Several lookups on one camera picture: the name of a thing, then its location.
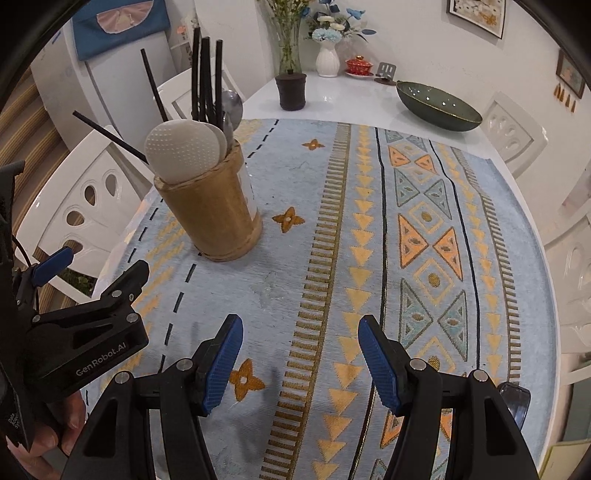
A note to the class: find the red lidded tea cup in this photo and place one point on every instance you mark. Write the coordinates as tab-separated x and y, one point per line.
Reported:
359	65

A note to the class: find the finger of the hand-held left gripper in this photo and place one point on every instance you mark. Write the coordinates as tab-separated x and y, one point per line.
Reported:
55	265
111	304

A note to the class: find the dark lidded cup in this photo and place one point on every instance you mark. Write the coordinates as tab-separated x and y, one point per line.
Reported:
291	92

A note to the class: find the dark green shallow bowl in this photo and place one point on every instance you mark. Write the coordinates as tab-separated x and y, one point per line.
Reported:
438	113

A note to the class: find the blue and white flowers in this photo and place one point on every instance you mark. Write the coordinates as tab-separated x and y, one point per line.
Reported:
325	27

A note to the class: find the large framed wall picture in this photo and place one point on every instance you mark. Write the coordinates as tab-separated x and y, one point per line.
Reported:
475	16

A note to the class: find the small framed wall picture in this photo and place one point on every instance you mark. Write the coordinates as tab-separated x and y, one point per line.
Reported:
570	74

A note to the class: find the hanging wall ornaments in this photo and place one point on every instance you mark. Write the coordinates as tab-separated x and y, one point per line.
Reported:
565	94

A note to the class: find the person's left hand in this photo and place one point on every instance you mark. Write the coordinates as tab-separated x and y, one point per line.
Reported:
71	420

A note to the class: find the brown cylindrical utensil holder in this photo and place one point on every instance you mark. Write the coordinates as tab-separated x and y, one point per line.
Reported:
207	217

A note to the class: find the black glossy object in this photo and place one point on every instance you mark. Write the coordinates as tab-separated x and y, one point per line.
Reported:
517	401

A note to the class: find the blue hanging cloth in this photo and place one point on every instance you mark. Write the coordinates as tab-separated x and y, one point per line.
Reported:
92	37

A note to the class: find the glass vase with stems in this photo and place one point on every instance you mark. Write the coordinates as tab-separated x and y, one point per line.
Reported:
286	14

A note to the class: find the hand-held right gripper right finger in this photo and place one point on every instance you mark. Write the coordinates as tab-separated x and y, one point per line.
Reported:
381	369

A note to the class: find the white ribbed vase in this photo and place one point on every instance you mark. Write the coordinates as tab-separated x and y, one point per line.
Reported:
328	62

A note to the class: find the small metal stand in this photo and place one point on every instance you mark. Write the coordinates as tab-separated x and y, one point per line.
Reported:
387	70

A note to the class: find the clear glass vase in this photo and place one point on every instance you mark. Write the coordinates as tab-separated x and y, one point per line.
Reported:
289	55

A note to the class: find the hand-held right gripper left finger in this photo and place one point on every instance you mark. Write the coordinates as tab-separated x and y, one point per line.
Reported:
221	369

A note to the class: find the bundle of black chopsticks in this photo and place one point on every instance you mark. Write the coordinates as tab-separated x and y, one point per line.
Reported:
203	83

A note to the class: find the blue patterned table mat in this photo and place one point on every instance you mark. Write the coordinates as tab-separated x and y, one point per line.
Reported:
295	207

